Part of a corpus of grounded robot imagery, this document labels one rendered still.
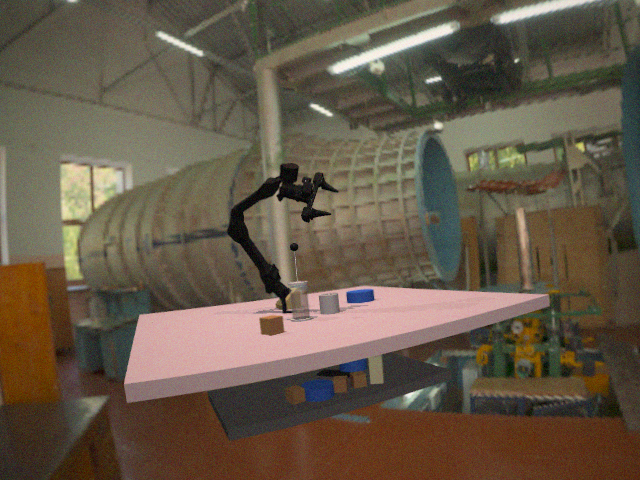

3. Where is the blue cylinder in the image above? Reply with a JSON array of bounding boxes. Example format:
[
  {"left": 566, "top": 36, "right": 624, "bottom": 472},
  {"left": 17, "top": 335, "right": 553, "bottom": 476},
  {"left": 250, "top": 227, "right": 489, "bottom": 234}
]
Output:
[
  {"left": 339, "top": 358, "right": 367, "bottom": 372},
  {"left": 301, "top": 380, "right": 334, "bottom": 402},
  {"left": 346, "top": 289, "right": 374, "bottom": 303}
]

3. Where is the dark grey flat shelf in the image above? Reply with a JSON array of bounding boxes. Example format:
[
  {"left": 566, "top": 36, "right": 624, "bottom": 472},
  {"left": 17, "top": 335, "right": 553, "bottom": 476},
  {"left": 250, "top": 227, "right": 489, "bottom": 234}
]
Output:
[{"left": 208, "top": 353, "right": 452, "bottom": 441}]

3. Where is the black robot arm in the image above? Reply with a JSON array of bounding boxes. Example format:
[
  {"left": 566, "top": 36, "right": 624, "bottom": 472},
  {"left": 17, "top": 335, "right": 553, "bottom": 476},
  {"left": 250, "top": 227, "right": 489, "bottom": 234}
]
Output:
[{"left": 227, "top": 163, "right": 313, "bottom": 300}]

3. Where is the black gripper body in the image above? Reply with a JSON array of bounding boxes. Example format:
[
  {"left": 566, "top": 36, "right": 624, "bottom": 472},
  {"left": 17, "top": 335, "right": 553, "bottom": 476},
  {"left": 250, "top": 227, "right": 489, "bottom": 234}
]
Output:
[{"left": 292, "top": 173, "right": 323, "bottom": 223}]

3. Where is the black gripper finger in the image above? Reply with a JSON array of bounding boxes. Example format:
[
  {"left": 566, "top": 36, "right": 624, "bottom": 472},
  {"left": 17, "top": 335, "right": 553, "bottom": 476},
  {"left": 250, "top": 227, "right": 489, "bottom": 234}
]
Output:
[
  {"left": 320, "top": 177, "right": 339, "bottom": 192},
  {"left": 310, "top": 208, "right": 331, "bottom": 220}
]

